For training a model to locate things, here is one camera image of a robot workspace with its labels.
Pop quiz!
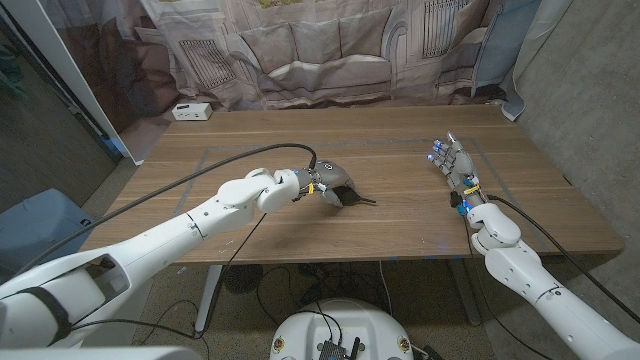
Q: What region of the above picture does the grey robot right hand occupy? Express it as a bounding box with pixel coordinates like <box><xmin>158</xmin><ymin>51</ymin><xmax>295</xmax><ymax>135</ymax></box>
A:
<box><xmin>427</xmin><ymin>131</ymin><xmax>479</xmax><ymax>189</ymax></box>

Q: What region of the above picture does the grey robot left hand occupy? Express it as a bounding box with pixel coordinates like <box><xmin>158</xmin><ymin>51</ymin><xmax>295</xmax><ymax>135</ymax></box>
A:
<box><xmin>299</xmin><ymin>159</ymin><xmax>357</xmax><ymax>209</ymax></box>

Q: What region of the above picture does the black rubber air blower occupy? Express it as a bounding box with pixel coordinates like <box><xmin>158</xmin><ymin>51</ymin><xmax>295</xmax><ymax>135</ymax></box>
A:
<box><xmin>333</xmin><ymin>185</ymin><xmax>377</xmax><ymax>207</ymax></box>

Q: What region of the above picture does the printed living room backdrop cloth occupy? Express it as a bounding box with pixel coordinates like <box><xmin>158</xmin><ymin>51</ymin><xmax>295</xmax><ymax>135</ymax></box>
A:
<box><xmin>37</xmin><ymin>0</ymin><xmax>576</xmax><ymax>166</ymax></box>

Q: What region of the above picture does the grey table leg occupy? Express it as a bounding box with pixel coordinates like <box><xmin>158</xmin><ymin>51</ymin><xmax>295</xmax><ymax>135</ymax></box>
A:
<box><xmin>447</xmin><ymin>258</ymin><xmax>482</xmax><ymax>327</ymax></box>

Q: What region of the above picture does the round black fan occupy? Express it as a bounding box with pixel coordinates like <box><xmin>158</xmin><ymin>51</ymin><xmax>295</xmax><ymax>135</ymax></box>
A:
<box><xmin>223</xmin><ymin>263</ymin><xmax>265</xmax><ymax>295</ymax></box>

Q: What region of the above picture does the white robot torso base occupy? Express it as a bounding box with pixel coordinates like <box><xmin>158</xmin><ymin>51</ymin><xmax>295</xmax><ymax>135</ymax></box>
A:
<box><xmin>269</xmin><ymin>298</ymin><xmax>415</xmax><ymax>360</ymax></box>

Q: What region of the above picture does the small white box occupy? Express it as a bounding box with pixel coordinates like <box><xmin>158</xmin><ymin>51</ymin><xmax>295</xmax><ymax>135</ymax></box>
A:
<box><xmin>171</xmin><ymin>102</ymin><xmax>214</xmax><ymax>122</ymax></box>

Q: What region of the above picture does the white table leg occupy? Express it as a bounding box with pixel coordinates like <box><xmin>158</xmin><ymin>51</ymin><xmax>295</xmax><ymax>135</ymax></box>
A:
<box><xmin>194</xmin><ymin>264</ymin><xmax>224</xmax><ymax>334</ymax></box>

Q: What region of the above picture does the white partition panel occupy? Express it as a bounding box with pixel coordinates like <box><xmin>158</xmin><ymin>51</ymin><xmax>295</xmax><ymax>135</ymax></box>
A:
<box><xmin>0</xmin><ymin>0</ymin><xmax>146</xmax><ymax>166</ymax></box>

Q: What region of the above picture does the white robot torso edge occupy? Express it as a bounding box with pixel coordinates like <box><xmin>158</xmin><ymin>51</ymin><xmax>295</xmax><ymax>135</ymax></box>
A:
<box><xmin>0</xmin><ymin>346</ymin><xmax>204</xmax><ymax>360</ymax></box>

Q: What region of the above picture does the blue grey plastic bin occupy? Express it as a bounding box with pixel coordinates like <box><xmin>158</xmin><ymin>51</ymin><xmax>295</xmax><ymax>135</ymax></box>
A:
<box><xmin>0</xmin><ymin>187</ymin><xmax>97</xmax><ymax>286</ymax></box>

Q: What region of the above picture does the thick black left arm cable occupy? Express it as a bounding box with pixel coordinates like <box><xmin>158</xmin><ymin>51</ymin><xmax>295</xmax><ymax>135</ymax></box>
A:
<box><xmin>17</xmin><ymin>142</ymin><xmax>319</xmax><ymax>279</ymax></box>

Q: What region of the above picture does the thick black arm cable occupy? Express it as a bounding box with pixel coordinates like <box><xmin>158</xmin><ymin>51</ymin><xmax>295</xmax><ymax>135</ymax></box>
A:
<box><xmin>487</xmin><ymin>194</ymin><xmax>640</xmax><ymax>324</ymax></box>
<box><xmin>17</xmin><ymin>142</ymin><xmax>319</xmax><ymax>279</ymax></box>

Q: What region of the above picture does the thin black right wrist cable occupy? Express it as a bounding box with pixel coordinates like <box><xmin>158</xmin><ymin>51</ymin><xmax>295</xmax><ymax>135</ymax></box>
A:
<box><xmin>459</xmin><ymin>214</ymin><xmax>546</xmax><ymax>360</ymax></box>

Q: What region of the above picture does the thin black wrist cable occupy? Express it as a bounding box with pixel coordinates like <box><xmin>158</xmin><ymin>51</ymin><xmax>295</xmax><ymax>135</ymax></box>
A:
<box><xmin>69</xmin><ymin>212</ymin><xmax>269</xmax><ymax>340</ymax></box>
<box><xmin>459</xmin><ymin>214</ymin><xmax>546</xmax><ymax>360</ymax></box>

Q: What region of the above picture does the black cable bundle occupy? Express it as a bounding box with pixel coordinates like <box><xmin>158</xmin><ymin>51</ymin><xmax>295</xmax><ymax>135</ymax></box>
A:
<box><xmin>299</xmin><ymin>262</ymin><xmax>396</xmax><ymax>311</ymax></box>

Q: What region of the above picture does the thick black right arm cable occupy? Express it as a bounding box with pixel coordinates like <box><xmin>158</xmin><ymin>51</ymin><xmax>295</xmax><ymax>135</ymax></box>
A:
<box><xmin>487</xmin><ymin>194</ymin><xmax>640</xmax><ymax>324</ymax></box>

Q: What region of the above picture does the thin black left wrist cable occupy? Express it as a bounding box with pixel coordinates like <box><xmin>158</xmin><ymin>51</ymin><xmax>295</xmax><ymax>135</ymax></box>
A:
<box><xmin>69</xmin><ymin>212</ymin><xmax>269</xmax><ymax>340</ymax></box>

